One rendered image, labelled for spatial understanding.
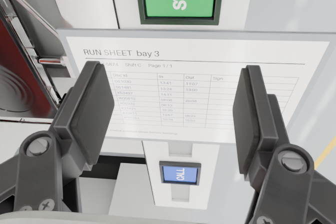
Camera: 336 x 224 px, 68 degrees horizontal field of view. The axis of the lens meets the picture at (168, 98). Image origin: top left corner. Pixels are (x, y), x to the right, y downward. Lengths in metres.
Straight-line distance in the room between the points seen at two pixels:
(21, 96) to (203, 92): 0.27
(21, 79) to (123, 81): 0.19
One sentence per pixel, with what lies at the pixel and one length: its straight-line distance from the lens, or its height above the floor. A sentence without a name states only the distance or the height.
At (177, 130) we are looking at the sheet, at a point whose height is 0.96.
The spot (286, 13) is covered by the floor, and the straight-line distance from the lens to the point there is 1.34.
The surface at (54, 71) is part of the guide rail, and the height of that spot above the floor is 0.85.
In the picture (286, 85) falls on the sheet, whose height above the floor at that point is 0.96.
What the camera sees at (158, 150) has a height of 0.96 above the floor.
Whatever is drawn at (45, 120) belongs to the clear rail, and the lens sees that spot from 0.44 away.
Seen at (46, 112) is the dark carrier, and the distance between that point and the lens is 0.42.
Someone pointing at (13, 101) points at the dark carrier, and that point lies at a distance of 0.43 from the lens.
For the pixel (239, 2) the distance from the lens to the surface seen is 0.19.
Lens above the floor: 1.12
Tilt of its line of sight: 43 degrees down
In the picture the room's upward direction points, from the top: 173 degrees counter-clockwise
